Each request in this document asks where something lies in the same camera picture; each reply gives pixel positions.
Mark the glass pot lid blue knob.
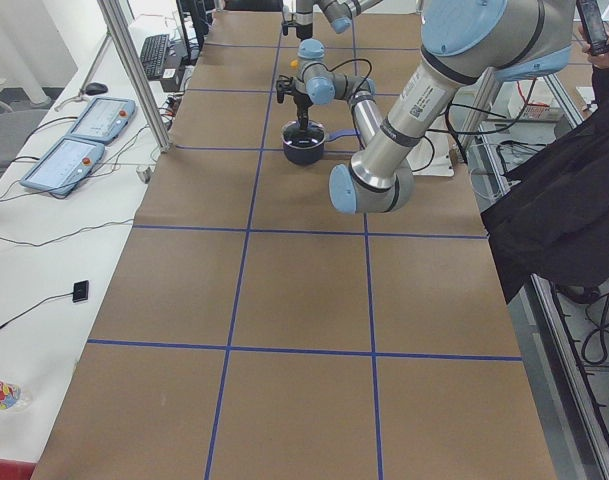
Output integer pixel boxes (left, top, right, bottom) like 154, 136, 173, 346
281, 121, 327, 150

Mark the dark blue cooking pot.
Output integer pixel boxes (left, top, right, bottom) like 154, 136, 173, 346
282, 124, 357, 166

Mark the black computer keyboard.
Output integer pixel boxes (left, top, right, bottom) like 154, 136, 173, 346
140, 34, 170, 80

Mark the upper blue teach pendant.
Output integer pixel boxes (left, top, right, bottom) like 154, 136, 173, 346
67, 96, 136, 145

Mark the blue teach pendant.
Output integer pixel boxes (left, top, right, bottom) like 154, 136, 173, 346
20, 136, 105, 196
67, 96, 136, 145

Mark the black computer mouse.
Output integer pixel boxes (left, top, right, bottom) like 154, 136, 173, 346
84, 82, 108, 96

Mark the lower blue teach pendant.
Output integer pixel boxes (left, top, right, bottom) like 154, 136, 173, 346
20, 136, 105, 196

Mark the small black square device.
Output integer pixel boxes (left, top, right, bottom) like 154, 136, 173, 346
72, 280, 90, 303

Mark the person in black jacket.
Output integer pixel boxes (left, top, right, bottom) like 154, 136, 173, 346
481, 38, 609, 303

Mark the black smartphone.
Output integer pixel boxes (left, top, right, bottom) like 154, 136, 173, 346
576, 0, 609, 56

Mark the red labelled plastic bottle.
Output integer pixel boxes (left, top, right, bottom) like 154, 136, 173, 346
0, 380, 33, 412

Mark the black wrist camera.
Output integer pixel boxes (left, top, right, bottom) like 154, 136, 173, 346
275, 75, 294, 104

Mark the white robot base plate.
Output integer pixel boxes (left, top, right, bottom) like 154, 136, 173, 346
408, 132, 454, 177

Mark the aluminium frame post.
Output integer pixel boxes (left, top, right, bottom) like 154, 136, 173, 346
97, 0, 171, 153

